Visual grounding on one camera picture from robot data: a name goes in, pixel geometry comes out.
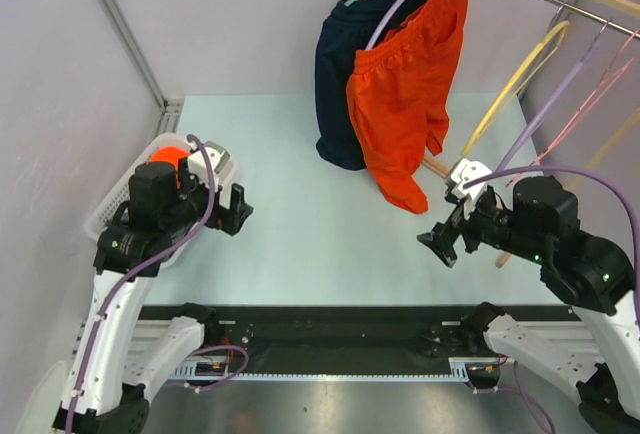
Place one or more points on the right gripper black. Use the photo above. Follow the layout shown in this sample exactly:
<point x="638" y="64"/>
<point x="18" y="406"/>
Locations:
<point x="440" y="237"/>

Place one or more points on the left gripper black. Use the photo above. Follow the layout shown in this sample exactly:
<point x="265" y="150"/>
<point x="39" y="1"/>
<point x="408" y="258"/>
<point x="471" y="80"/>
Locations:
<point x="232" y="219"/>

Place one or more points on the orange shorts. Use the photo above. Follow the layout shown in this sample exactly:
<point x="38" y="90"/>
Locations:
<point x="397" y="94"/>

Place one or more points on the purple notched hanger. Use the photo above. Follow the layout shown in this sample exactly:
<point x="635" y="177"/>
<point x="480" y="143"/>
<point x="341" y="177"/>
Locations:
<point x="383" y="23"/>

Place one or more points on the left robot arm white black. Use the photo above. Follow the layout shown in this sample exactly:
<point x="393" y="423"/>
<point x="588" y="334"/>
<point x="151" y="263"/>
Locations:
<point x="169" y="203"/>

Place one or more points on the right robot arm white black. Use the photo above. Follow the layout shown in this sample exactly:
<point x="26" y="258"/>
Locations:
<point x="591" y="275"/>

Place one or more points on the yellow hanger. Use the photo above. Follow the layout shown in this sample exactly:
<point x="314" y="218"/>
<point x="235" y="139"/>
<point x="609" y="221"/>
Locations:
<point x="532" y="63"/>

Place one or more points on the navy blue shorts hanging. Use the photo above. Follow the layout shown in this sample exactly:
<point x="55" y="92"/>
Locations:
<point x="346" y="30"/>

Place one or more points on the pink hanger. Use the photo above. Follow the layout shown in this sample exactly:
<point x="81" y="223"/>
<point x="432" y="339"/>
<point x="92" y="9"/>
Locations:
<point x="606" y="82"/>

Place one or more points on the white laundry basket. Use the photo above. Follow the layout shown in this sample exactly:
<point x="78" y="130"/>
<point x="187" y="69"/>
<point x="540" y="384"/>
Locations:
<point x="97" y="222"/>

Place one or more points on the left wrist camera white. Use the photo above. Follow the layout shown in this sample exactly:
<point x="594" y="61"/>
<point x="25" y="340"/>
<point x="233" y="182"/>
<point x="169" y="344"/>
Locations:
<point x="210" y="159"/>

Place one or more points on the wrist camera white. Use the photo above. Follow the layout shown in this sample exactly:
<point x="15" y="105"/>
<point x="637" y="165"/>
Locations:
<point x="210" y="159"/>
<point x="457" y="192"/>

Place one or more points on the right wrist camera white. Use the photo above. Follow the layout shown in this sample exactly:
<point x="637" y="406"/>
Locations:
<point x="457" y="192"/>

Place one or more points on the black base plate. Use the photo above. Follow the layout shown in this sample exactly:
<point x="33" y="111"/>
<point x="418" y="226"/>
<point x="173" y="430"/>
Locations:
<point x="344" y="341"/>

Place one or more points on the white cable duct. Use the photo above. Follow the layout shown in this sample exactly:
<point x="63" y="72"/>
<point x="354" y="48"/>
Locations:
<point x="457" y="370"/>

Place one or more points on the aluminium frame post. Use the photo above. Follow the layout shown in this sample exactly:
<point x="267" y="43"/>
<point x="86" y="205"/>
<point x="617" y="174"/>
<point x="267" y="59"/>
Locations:
<point x="132" y="48"/>

